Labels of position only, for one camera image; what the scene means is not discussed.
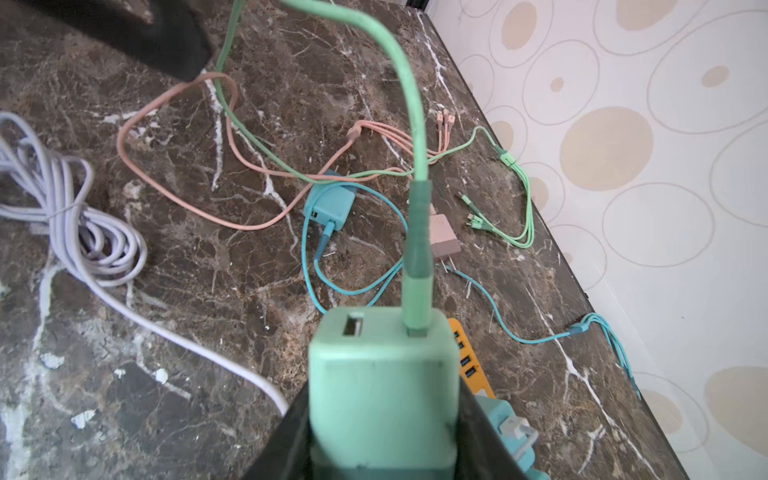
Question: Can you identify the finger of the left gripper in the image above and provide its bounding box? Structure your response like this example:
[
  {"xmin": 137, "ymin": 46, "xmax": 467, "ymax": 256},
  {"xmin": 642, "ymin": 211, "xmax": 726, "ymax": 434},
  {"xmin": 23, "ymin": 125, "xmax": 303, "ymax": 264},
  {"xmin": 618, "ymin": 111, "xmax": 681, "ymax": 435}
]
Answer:
[{"xmin": 24, "ymin": 0, "xmax": 212, "ymax": 81}]

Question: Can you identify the pink cable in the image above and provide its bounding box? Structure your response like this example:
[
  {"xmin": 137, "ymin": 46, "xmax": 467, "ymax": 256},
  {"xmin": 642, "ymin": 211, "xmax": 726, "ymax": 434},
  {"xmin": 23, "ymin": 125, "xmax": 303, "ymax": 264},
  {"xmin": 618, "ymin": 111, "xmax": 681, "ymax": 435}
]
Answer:
[{"xmin": 115, "ymin": 71, "xmax": 454, "ymax": 233}]

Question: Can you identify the teal cable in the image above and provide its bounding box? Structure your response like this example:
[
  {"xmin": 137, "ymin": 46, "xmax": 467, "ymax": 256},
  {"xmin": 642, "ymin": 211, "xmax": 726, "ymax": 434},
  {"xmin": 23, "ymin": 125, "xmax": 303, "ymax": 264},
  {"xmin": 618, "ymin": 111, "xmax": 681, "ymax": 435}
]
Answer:
[{"xmin": 299, "ymin": 179, "xmax": 643, "ymax": 400}]

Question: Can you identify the green cable bundle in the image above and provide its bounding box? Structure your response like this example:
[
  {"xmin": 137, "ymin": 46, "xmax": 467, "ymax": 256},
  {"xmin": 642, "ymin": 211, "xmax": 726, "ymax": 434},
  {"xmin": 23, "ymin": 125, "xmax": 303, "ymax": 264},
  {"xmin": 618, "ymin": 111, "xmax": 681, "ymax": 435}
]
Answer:
[{"xmin": 212, "ymin": 0, "xmax": 536, "ymax": 337}]

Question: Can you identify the mint green plug adapter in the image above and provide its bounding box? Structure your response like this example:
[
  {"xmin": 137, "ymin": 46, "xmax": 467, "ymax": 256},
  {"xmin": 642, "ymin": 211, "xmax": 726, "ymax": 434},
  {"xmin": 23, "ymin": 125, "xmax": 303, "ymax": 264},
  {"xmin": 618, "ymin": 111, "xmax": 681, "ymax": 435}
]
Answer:
[{"xmin": 308, "ymin": 307, "xmax": 460, "ymax": 479}]

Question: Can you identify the white usb cable coil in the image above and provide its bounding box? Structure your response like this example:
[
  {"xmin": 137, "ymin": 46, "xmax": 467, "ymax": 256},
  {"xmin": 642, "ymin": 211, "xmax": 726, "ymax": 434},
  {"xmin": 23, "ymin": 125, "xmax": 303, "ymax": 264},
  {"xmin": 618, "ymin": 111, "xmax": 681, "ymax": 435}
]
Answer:
[{"xmin": 0, "ymin": 110, "xmax": 290, "ymax": 418}]

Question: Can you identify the pink plug adapter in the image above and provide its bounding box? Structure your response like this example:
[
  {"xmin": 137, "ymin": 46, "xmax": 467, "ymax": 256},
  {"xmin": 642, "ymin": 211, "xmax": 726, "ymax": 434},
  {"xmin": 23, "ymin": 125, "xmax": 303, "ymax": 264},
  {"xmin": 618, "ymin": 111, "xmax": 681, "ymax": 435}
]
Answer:
[{"xmin": 429, "ymin": 205, "xmax": 461, "ymax": 260}]

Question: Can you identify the teal plug adapter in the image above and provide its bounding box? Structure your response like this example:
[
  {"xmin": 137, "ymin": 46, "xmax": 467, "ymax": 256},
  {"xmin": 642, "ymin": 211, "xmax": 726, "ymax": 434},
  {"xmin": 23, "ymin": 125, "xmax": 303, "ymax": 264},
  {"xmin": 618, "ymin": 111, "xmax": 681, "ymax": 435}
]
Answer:
[
  {"xmin": 475, "ymin": 390, "xmax": 550, "ymax": 480},
  {"xmin": 303, "ymin": 182, "xmax": 357, "ymax": 231}
]

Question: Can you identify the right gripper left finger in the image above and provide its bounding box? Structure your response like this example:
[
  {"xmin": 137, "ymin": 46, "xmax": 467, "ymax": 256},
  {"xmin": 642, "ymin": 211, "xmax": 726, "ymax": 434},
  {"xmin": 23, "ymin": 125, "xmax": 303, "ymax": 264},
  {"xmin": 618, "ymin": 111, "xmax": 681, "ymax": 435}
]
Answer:
[{"xmin": 241, "ymin": 383, "xmax": 312, "ymax": 480}]

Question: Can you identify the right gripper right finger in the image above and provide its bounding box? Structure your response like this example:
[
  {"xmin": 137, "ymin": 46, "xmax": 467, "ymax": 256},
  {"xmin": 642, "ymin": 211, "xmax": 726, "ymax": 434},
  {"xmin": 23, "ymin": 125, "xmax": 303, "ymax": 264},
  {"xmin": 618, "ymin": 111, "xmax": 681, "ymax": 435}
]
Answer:
[{"xmin": 458, "ymin": 383, "xmax": 531, "ymax": 480}]

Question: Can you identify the orange power strip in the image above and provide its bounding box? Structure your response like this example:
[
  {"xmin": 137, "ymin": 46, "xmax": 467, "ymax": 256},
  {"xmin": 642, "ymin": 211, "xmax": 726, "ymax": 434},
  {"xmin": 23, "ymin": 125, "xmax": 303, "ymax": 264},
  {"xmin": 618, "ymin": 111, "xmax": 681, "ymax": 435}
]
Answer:
[{"xmin": 449, "ymin": 318, "xmax": 496, "ymax": 399}]

